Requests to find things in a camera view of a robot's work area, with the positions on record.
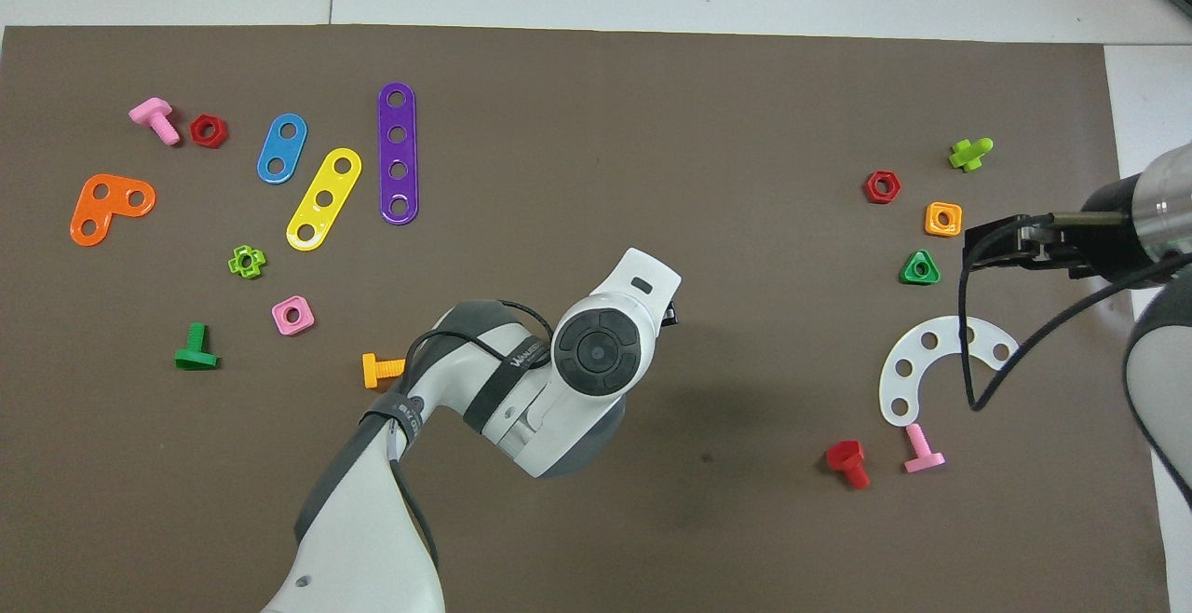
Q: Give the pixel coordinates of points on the white curved perforated plate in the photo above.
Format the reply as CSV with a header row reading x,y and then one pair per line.
x,y
914,355

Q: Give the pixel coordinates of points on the brown table mat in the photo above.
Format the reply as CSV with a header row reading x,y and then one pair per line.
x,y
596,129

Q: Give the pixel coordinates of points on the pink plastic bolt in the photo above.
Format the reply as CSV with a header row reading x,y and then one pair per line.
x,y
919,445
154,117

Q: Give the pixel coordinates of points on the lime cross-head plastic bolt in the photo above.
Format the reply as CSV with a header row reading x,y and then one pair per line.
x,y
968,155

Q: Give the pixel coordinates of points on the green plastic bolt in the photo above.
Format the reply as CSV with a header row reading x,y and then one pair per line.
x,y
196,343

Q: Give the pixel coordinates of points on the orange heart three-hole plate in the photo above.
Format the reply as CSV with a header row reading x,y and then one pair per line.
x,y
112,208

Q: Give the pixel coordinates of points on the orange square plastic nut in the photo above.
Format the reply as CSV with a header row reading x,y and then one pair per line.
x,y
931,229

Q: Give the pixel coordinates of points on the red plastic bolt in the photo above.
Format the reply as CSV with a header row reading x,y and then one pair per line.
x,y
846,455

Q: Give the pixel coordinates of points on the orange plastic bolt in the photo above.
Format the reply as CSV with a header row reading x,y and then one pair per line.
x,y
372,371

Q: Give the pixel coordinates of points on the red hexagon plastic nut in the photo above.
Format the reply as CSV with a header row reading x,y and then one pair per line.
x,y
894,194
196,129

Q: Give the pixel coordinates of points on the yellow three-hole plate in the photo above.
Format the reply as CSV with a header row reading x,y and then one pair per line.
x,y
333,183

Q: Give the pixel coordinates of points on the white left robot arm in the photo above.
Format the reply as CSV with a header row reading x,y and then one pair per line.
x,y
521,408

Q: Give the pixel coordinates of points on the pink square plastic nut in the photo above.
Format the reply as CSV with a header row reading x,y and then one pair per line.
x,y
279,324

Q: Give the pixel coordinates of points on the lime cross plastic nut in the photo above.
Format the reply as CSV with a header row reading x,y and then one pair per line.
x,y
258,261

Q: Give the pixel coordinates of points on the purple four-hole plate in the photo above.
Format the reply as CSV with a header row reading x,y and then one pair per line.
x,y
398,152

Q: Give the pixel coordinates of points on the blue two-hole plate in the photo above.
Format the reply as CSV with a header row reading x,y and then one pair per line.
x,y
282,148

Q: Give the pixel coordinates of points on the green triangle plastic nut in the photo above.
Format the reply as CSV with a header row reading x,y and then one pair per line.
x,y
908,278

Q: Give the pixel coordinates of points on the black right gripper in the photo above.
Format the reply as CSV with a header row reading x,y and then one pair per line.
x,y
1108,240

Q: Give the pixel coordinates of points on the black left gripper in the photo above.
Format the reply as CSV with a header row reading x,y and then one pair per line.
x,y
670,315

